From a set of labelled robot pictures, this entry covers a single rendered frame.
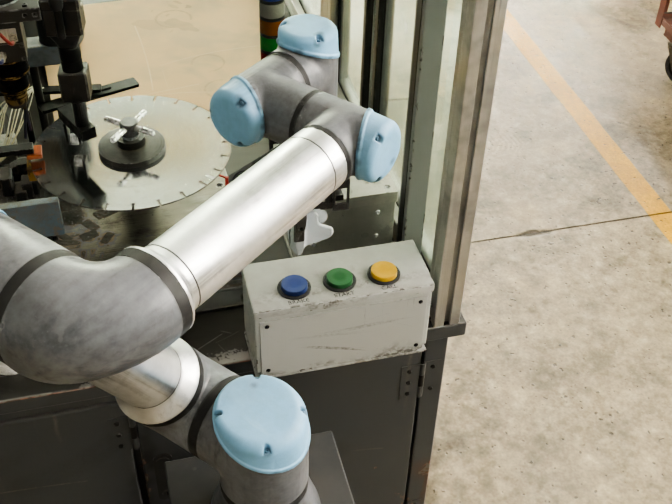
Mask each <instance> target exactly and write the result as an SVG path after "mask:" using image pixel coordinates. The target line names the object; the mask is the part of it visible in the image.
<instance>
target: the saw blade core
mask: <svg viewBox="0 0 672 504"><path fill-rule="evenodd" d="M154 98H155V96H148V95H138V96H133V100H132V101H131V96H124V97H116V98H110V99H108V100H109V102H110V104H108V101H107V99H105V100H101V101H97V102H94V103H90V104H87V108H88V109H89V110H87V111H88V117H89V121H90V122H91V123H92V124H93V125H94V126H95V127H96V133H97V137H95V138H92V139H90V140H87V141H84V142H82V145H71V143H70V145H67V144H66V138H65V133H64V128H63V122H62V121H61V120H60V119H59V118H58V119H57V120H56V121H54V122H53V123H52V124H50V125H49V126H48V128H46V129H45V130H44V131H43V132H42V133H41V134H40V136H39V137H38V139H37V140H36V142H35V144H34V145H42V156H43V158H41V159H33V161H32V162H31V167H32V171H33V174H34V176H35V178H36V179H37V181H38V182H39V184H40V185H42V187H43V188H44V189H45V190H47V191H48V192H49V193H50V194H52V195H54V196H55V197H56V196H57V197H58V196H59V197H58V198H59V199H61V200H63V201H65V202H68V203H70V204H73V205H76V206H79V205H80V204H81V205H80V207H84V208H88V209H94V210H101V211H104V210H105V208H106V205H107V204H108V206H107V208H106V211H132V205H133V204H134V211H137V210H145V209H151V208H156V207H160V205H159V203H158V200H159V201H160V204H161V206H164V205H168V204H171V203H174V202H177V201H179V200H182V199H184V198H185V197H184V196H183V195H185V196H186V197H189V196H191V195H193V194H195V193H197V192H198V191H200V190H202V189H203V188H205V187H206V185H209V184H210V183H211V182H212V181H214V180H215V179H216V178H217V177H218V176H219V174H220V173H221V172H222V171H223V169H224V168H225V166H226V165H227V163H228V160H229V157H230V154H231V143H229V142H228V141H226V140H225V139H224V138H223V137H222V136H221V135H220V134H219V133H218V131H217V130H216V128H215V126H214V124H213V122H212V120H211V116H210V112H209V111H207V110H205V109H204V108H202V107H198V106H197V105H195V104H192V103H189V102H186V101H183V100H178V99H175V98H169V97H162V96H156V98H155V101H153V100H154ZM174 103H176V104H174ZM195 108H196V109H195ZM193 109H195V110H193ZM142 110H146V111H147V115H146V116H145V117H143V118H142V119H141V120H140V121H139V122H138V125H140V126H147V127H150V128H153V129H155V130H157V131H159V132H160V133H161V134H162V135H163V136H164V138H165V144H166V149H165V152H164V154H163V155H162V156H161V157H160V158H159V159H158V160H156V161H155V162H153V163H151V164H148V165H145V166H142V167H137V168H120V167H115V166H112V165H109V164H107V163H106V162H104V161H103V160H102V159H101V158H100V156H99V153H98V143H99V141H100V139H101V138H102V137H103V136H104V135H105V134H106V133H108V132H110V131H112V130H114V129H116V128H120V126H117V125H114V124H111V123H107V122H104V117H105V116H108V117H112V118H115V119H118V120H122V119H123V118H126V117H133V118H134V117H135V116H136V115H137V114H139V113H140V112H141V111H142ZM207 118H210V119H207ZM53 129H54V130H53ZM222 142H224V143H222ZM221 156H222V157H221ZM40 169H42V170H40ZM213 169H215V170H213ZM206 175H211V176H214V177H215V178H214V179H212V178H209V177H206ZM48 182H50V183H48ZM199 182H202V183H203V184H202V183H199ZM204 184H205V185H204ZM62 193H64V194H62ZM180 193H183V195H182V194H180ZM61 194H62V195H61ZM83 200H85V201H84V202H82V201H83Z"/></svg>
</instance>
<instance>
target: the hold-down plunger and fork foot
mask: <svg viewBox="0 0 672 504"><path fill-rule="evenodd" d="M57 111H58V116H59V119H60V120H61V121H62V122H63V128H64V133H65V138H66V144H67V145H70V130H71V131H72V132H73V133H74V134H75V135H76V136H77V137H78V141H79V145H82V142H84V141H87V140H90V139H92V138H95V137H97V133H96V127H95V126H94V125H93V124H92V123H91V122H90V121H89V117H88V111H87V105H86V102H84V103H81V104H73V103H72V104H68V105H65V106H62V107H59V108H57Z"/></svg>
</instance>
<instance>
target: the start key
mask: <svg viewBox="0 0 672 504"><path fill-rule="evenodd" d="M326 282H327V284H328V285H329V286H331V287H333V288H336V289H344V288H347V287H349V286H350V285H351V284H352V283H353V275H352V273H351V272H350V271H349V270H347V269H345V268H334V269H332V270H330V271H329V272H328V273H327V276H326Z"/></svg>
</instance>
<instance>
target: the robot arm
mask: <svg viewBox="0 0 672 504"><path fill-rule="evenodd" d="M276 43H277V44H278V47H277V49H276V50H274V51H273V52H271V53H270V54H268V55H267V56H266V57H265V58H263V59H262V60H260V61H259V62H257V63H256V64H254V65H253V66H251V67H250V68H248V69H246V70H245V71H243V72H242V73H240V74H239V75H235V76H233V77H232V78H230V80H229V81H228V82H226V83H225V84H224V85H222V86H221V87H220V88H219V89H218V90H217V91H216V92H215V93H214V94H213V96H212V97H211V100H210V108H209V111H210V116H211V120H212V122H213V124H214V126H215V128H216V130H217V131H218V133H219V134H220V135H221V136H222V137H223V138H224V139H225V140H226V141H228V142H229V143H231V144H233V145H235V146H239V147H244V146H250V145H252V144H253V143H257V142H259V141H261V140H262V138H263V137H265V138H268V139H270V140H272V141H274V142H277V143H279V145H278V146H276V147H274V148H273V149H271V150H270V151H268V152H266V153H265V154H263V155H261V156H260V157H258V158H257V159H255V160H253V161H252V162H250V163H248V164H247V165H245V166H244V167H242V168H240V169H239V170H237V171H235V172H234V173H232V174H231V175H229V177H228V181H229V184H228V185H227V186H225V187H224V188H223V189H221V190H220V191H219V192H217V193H216V194H215V195H213V196H212V197H211V198H209V199H208V200H207V201H205V202H204V203H203V204H201V205H200V206H199V207H197V208H196V209H195V210H193V211H192V212H191V213H189V214H188V215H187V216H185V217H184V218H183V219H181V220H180V221H179V222H178V223H176V224H175V225H174V226H172V227H171V228H170V229H168V230H167V231H166V232H164V233H163V234H162V235H160V236H159V237H158V238H156V239H155V240H154V241H152V242H151V243H150V244H148V245H147V246H146V247H144V248H142V247H137V246H130V247H127V248H125V249H123V250H122V251H120V252H119V253H118V254H117V255H115V256H114V257H113V258H111V259H109V260H106V261H99V262H94V261H88V260H85V259H84V258H82V257H80V256H78V255H77V254H75V253H73V252H71V251H69V250H68V249H66V248H64V247H62V246H60V245H59V244H57V243H55V242H53V241H51V240H50V239H48V238H46V237H44V236H42V235H41V234H39V233H37V232H35V231H34V230H32V229H30V228H28V227H26V226H25V225H23V224H21V223H19V222H17V221H16V220H14V219H12V218H10V217H8V216H7V214H6V213H5V212H4V211H2V210H0V361H1V362H3V363H4V364H6V365H7V366H8V367H10V368H11V369H12V370H14V371H15V372H17V373H19V374H21V375H23V376H25V377H27V378H29V379H32V380H35V381H38V382H43V383H49V384H59V385H62V384H78V383H84V382H88V383H90V384H92V385H94V386H96V387H98V388H100V389H102V390H104V391H106V392H108V393H109V394H111V395H113V396H115V398H116V401H117V403H118V405H119V407H120V409H121V410H122V411H123V413H124V414H125V415H127V416H128V417H129V418H131V419H132V420H134V421H136V422H138V423H140V424H142V425H144V426H146V427H148V428H150V429H152V430H154V431H156V432H157V433H159V434H161V435H163V436H164V437H166V438H167V439H169V440H171V441H172V442H174V443H175V444H177V445H179V446H180V447H182V448H183V449H185V450H186V451H188V452H190V453H191V454H192V455H194V456H196V457H197V458H199V459H200V460H202V461H203V462H205V463H207V464H208V465H210V466H211V467H213V468H214V469H216V470H217V471H218V472H219V478H220V482H219V484H218V486H217V488H216V490H215V492H214V495H213V497H212V500H211V504H321V502H320V498H319V495H318V492H317V490H316V488H315V486H314V484H313V482H312V481H311V479H310V477H309V445H310V438H311V431H310V424H309V420H308V414H307V410H306V407H305V404H304V402H303V400H302V398H301V397H300V396H299V394H298V393H297V392H296V391H295V390H294V389H293V388H292V387H291V386H290V385H288V384H287V383H285V382H284V381H282V380H280V379H277V378H275V377H272V376H267V375H260V377H254V376H253V375H246V376H242V377H241V376H239V375H237V374H236V373H234V372H232V371H230V370H229V369H227V368H225V367H223V366H222V365H220V364H218V363H216V362H215V361H213V360H211V359H210V358H208V357H206V356H205V355H203V354H202V353H200V352H199V351H198V350H196V349H195V348H193V347H192V346H191V345H189V344H188V343H186V342H185V341H184V340H182V339H180V337H181V336H182V335H183V334H184V333H186V332H187V331H188V330H189V329H190V328H191V327H192V325H193V324H194V320H195V310H196V309H197V308H198V307H199V306H200V305H201V304H203V303H204V302H205V301H206V300H207V299H209V298H210V297H211V296H212V295H213V294H214V293H216V292H217V291H218V290H219V289H220V288H221V287H223V286H224V285H225V284H226V283H227V282H228V281H230V280H231V279H232V278H233V277H234V276H235V275H237V274H238V273H239V272H240V271H241V270H242V269H244V268H245V267H246V266H247V265H248V264H249V263H251V262H252V261H253V260H254V259H255V258H256V257H258V256H259V255H260V254H261V253H262V252H264V251H265V250H266V249H267V248H268V247H269V246H271V245H272V244H273V243H274V242H275V241H276V240H278V239H279V238H280V237H281V236H282V235H283V234H285V233H286V232H287V231H288V239H289V244H290V248H291V249H292V250H293V251H294V253H295V254H296V255H301V254H302V253H303V249H304V248H305V246H307V245H309V244H312V243H315V242H318V241H321V240H324V239H327V238H329V237H331V236H332V234H333V228H332V227H331V226H328V225H324V224H322V223H324V222H325V221H326V219H327V212H326V211H325V209H332V208H333V211H339V210H346V209H349V197H350V177H351V176H354V177H356V179H357V180H364V181H367V182H370V183H372V182H378V181H380V180H382V179H383V178H384V177H385V176H386V175H387V174H388V173H389V171H390V170H391V169H392V167H393V165H394V163H395V161H396V159H397V156H398V153H399V149H400V142H401V133H400V129H399V127H398V125H397V124H396V123H395V122H394V121H393V120H391V119H389V118H387V117H384V116H382V115H380V114H378V113H376V112H374V111H373V109H371V108H368V109H366V108H363V107H361V106H358V105H356V104H353V103H351V102H348V101H346V100H343V99H341V98H338V97H337V94H338V60H339V57H340V52H339V48H338V30H337V27H336V26H335V24H334V23H333V22H332V21H330V20H329V19H327V18H324V17H321V16H319V15H314V14H299V15H294V16H291V17H288V18H287V19H285V20H284V21H282V22H281V24H280V26H279V28H278V38H277V39H276ZM342 188H347V195H346V202H341V203H337V201H340V200H344V194H343V193H342V190H341V189H342Z"/></svg>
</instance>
